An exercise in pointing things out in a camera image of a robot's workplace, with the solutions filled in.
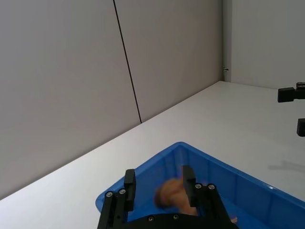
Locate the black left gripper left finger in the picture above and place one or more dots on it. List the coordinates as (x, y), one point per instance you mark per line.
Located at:
(129, 190)

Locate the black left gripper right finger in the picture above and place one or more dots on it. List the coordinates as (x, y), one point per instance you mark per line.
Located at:
(190, 190)

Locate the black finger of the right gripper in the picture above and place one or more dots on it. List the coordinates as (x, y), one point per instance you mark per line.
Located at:
(301, 127)
(289, 94)

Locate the orange brown toy figure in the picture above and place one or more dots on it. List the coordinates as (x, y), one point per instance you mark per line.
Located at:
(170, 194)

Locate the blue plastic bin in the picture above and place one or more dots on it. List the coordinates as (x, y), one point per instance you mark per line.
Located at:
(250, 190)

